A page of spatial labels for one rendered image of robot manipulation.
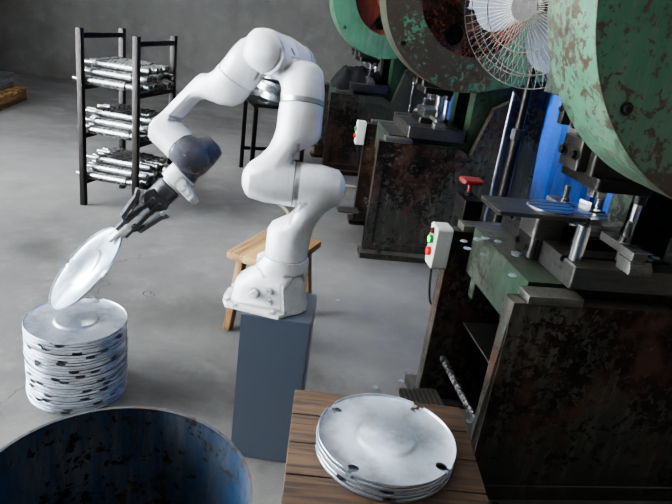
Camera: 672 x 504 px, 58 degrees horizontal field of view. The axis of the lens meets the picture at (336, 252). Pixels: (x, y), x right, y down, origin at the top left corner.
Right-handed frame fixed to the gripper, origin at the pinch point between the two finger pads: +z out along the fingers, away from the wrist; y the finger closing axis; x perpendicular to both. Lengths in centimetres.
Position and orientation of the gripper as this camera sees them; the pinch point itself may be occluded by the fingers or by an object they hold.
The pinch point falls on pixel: (120, 233)
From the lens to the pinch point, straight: 189.1
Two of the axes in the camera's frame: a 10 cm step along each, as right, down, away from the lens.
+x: 4.3, 4.1, -8.0
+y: -5.4, -6.0, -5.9
